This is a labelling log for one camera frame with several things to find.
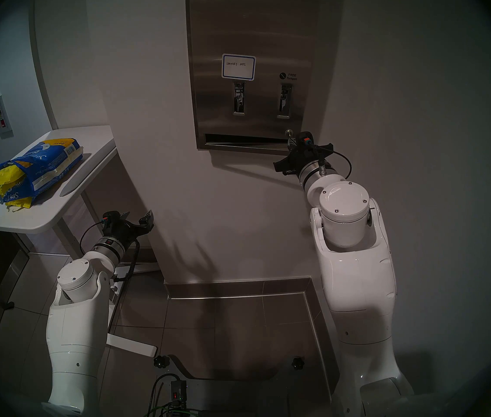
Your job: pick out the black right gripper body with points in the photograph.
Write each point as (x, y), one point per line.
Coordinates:
(306, 160)

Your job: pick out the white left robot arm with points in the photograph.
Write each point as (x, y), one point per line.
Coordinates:
(76, 325)

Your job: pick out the yellow wrapped pad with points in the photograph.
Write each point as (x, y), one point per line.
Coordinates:
(6, 175)
(19, 203)

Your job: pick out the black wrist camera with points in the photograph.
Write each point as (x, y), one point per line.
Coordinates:
(305, 140)
(110, 220)

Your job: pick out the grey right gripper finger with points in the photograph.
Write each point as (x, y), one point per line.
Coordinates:
(285, 166)
(322, 149)

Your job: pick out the white handwritten label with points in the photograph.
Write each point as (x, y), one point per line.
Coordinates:
(239, 66)

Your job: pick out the black base knob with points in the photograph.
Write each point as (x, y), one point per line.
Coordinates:
(298, 363)
(162, 362)

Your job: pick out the white overbed table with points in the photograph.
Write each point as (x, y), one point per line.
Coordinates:
(32, 218)

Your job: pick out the stainless steel dispenser door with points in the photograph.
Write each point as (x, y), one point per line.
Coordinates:
(210, 29)

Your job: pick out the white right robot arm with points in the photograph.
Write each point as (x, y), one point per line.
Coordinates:
(354, 281)

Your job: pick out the black power box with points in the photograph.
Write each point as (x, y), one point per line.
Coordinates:
(179, 392)

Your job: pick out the wall fire extinguisher cabinet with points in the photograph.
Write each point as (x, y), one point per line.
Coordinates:
(1, 118)

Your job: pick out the chrome dispensing lever mechanism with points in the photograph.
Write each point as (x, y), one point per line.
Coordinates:
(285, 101)
(239, 100)

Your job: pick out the grey robot base platform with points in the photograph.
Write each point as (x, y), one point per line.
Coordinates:
(236, 394)

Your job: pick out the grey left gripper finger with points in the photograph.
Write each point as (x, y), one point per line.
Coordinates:
(125, 216)
(146, 221)

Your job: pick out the blue pad package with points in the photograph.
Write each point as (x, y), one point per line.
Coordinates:
(49, 164)

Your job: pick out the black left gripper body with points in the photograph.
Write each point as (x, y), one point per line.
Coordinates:
(128, 233)

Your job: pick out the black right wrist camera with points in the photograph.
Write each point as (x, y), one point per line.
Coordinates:
(305, 140)

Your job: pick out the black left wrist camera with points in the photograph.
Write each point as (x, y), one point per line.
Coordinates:
(110, 220)

